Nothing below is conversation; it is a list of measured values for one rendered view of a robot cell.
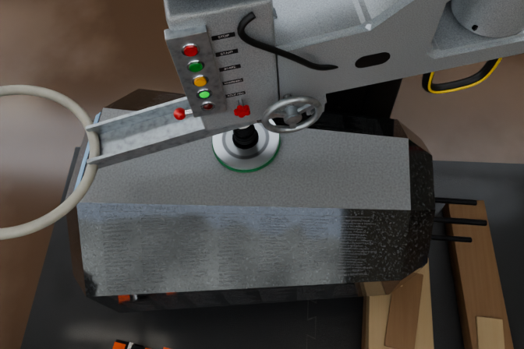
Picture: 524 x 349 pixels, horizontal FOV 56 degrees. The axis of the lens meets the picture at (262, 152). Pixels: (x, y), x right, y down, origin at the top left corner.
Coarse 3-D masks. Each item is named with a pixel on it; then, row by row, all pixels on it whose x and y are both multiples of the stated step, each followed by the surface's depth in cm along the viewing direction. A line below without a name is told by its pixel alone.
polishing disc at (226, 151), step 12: (228, 132) 157; (264, 132) 156; (216, 144) 155; (228, 144) 155; (264, 144) 154; (276, 144) 153; (228, 156) 153; (240, 156) 152; (252, 156) 152; (264, 156) 152; (240, 168) 151; (252, 168) 151
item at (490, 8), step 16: (464, 0) 115; (480, 0) 110; (496, 0) 108; (512, 0) 106; (464, 16) 117; (480, 16) 114; (496, 16) 111; (512, 16) 111; (480, 32) 117; (496, 32) 116; (512, 32) 116
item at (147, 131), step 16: (144, 112) 141; (160, 112) 142; (96, 128) 143; (112, 128) 144; (128, 128) 145; (144, 128) 143; (160, 128) 142; (176, 128) 141; (192, 128) 140; (224, 128) 135; (112, 144) 144; (128, 144) 142; (144, 144) 136; (160, 144) 136; (176, 144) 138; (96, 160) 137; (112, 160) 139
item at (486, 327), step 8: (480, 320) 196; (488, 320) 196; (496, 320) 196; (480, 328) 195; (488, 328) 195; (496, 328) 194; (480, 336) 194; (488, 336) 193; (496, 336) 193; (480, 344) 192; (488, 344) 192; (496, 344) 192; (504, 344) 192
